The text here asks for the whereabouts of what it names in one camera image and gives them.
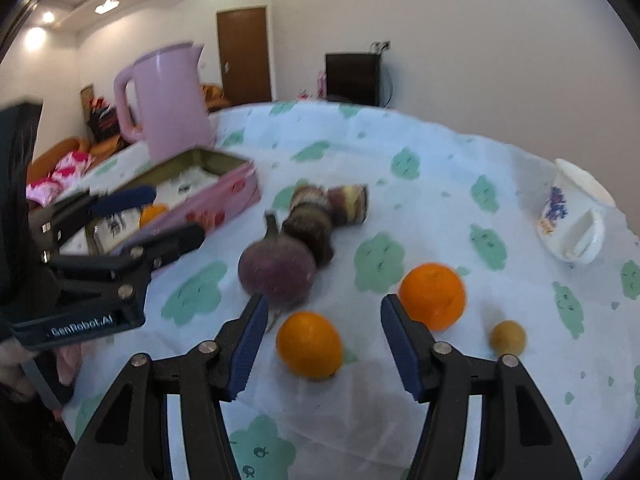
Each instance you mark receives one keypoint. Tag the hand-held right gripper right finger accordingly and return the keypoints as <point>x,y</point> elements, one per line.
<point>402,355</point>

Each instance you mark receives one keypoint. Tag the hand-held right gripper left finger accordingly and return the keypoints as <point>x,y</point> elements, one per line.
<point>245,355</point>

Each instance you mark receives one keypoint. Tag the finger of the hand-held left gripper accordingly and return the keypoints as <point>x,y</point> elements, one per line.
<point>170,245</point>
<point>125,198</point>

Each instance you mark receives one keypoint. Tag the orange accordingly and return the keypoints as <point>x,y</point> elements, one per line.
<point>152,214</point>
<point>309,345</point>
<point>432,295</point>

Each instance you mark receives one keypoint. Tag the purple beet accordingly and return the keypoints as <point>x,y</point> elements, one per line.
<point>275,270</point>

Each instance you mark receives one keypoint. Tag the small tan round longan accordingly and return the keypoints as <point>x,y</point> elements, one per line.
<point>507,338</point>

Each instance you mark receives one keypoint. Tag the brown patterned ceramic mug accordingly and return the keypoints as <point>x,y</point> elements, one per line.
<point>307,225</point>

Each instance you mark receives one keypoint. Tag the brown round object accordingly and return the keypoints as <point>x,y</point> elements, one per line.
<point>350,205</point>

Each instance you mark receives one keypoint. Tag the person's left hand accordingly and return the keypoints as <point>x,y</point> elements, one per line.
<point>12,370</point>

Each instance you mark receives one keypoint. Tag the white printed paper packet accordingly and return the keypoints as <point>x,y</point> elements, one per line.
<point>190,185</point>
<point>116,226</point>

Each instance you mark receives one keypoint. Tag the pink plastic bags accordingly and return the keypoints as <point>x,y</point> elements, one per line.
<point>60,175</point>

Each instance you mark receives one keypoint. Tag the orange sofa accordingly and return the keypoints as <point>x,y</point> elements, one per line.
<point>65,149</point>

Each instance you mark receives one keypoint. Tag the red and black bag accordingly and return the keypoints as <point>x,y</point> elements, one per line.
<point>105,120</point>

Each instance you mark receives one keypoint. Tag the pink electric kettle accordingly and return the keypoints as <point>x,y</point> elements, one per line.
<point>170,105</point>

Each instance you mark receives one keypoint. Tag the white tablecloth with green print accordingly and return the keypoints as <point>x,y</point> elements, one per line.
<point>450,185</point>

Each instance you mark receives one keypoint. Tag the round ceiling spotlight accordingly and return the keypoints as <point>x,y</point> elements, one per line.
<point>48,16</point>
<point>35,37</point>

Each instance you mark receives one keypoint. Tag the brown wooden door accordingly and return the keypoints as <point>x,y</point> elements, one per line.
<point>245,55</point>

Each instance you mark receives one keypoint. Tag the square ceiling light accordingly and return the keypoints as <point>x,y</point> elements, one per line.
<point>106,6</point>

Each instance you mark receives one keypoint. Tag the white floral cup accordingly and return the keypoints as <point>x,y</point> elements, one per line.
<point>555,210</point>

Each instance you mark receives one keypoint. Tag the black television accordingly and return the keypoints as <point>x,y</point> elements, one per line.
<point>352,77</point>

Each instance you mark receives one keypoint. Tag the wall power outlet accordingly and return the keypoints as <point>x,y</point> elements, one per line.
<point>380,45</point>

